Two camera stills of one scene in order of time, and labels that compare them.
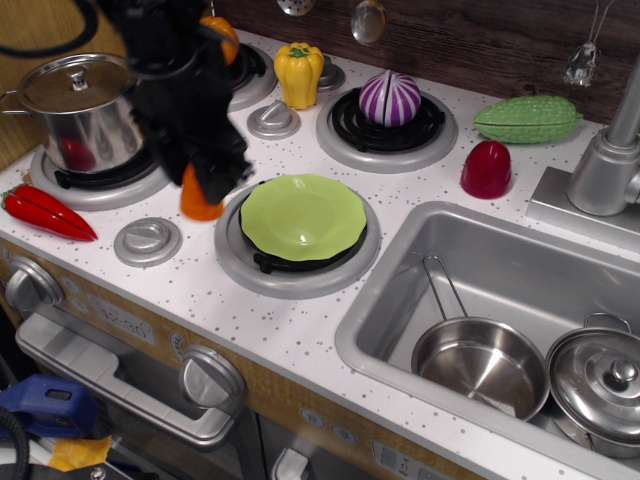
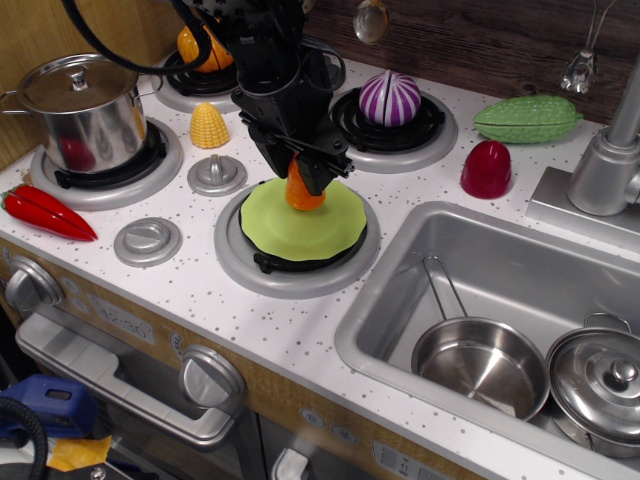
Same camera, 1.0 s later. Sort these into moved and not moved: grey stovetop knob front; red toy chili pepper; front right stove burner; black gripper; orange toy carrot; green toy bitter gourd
Moved: orange toy carrot; black gripper
Not moved: red toy chili pepper; front right stove burner; grey stovetop knob front; green toy bitter gourd
